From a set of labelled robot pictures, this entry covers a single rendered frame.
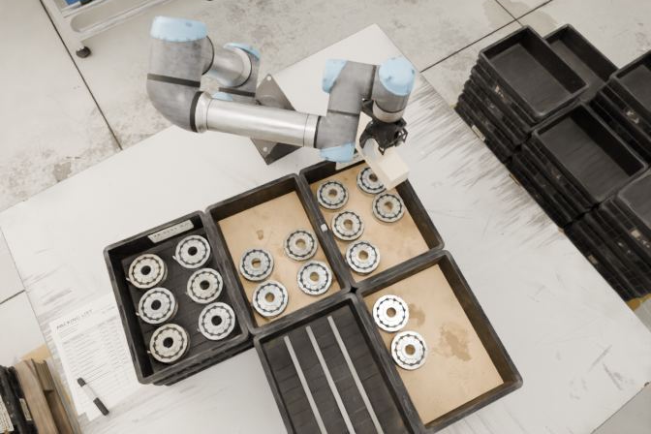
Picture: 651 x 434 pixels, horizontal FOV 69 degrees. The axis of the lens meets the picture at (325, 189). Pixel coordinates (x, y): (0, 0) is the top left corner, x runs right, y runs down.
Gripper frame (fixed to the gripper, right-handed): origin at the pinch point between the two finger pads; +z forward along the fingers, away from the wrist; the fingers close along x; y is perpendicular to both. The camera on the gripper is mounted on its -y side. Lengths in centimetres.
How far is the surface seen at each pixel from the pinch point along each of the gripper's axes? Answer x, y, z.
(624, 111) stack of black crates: 127, 22, 59
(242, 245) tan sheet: -43, -3, 26
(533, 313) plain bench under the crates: 24, 62, 39
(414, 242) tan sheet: 1.4, 24.6, 25.8
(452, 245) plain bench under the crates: 16, 31, 39
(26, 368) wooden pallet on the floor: -140, -29, 95
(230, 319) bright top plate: -57, 15, 23
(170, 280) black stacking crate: -67, -6, 26
